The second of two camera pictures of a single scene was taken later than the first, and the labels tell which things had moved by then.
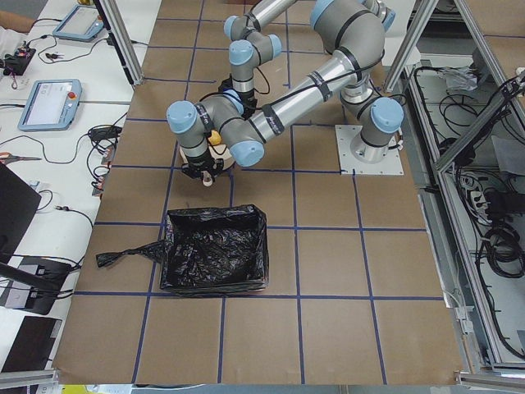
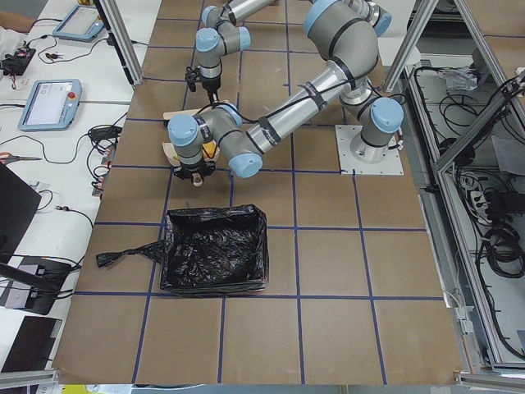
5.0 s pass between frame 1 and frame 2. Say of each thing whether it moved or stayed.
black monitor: stayed
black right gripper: moved
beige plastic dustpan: moved
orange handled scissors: stayed
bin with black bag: stayed
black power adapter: stayed
